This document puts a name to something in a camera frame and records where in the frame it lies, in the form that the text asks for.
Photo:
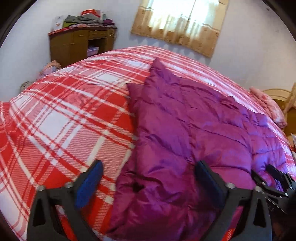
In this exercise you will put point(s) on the beige window curtain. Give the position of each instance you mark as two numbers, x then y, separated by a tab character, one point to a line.
194	24

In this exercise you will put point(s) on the purple puffer jacket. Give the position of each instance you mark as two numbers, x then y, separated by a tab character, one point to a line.
180	122

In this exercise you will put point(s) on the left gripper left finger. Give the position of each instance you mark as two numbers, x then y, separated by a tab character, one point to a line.
44	222

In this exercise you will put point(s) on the white card box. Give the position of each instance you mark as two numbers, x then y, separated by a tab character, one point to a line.
57	23

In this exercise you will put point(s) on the red plaid bed cover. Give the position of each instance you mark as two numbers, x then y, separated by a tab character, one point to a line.
55	129

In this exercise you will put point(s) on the purple folded clothes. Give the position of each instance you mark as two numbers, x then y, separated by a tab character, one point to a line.
108	22

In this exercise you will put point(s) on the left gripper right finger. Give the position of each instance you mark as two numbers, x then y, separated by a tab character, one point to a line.
254	222

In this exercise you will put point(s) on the pink clothes heap on floor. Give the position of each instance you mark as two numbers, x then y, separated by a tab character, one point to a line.
51	67

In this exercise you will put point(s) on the grey folded clothes pile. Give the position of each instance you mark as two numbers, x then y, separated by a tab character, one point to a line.
88	19

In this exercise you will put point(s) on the wooden headboard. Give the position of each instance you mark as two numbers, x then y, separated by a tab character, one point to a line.
286	101

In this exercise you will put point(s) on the grey patterned bag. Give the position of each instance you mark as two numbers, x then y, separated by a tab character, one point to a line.
25	85

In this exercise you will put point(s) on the red box on desk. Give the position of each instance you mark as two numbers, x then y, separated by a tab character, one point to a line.
91	11

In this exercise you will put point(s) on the boxes in desk shelf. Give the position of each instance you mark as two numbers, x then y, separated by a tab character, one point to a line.
92	51

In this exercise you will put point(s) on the brown wooden desk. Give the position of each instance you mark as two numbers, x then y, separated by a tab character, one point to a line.
69	45

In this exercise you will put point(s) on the pink floral pillow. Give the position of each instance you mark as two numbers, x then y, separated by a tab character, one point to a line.
270	106

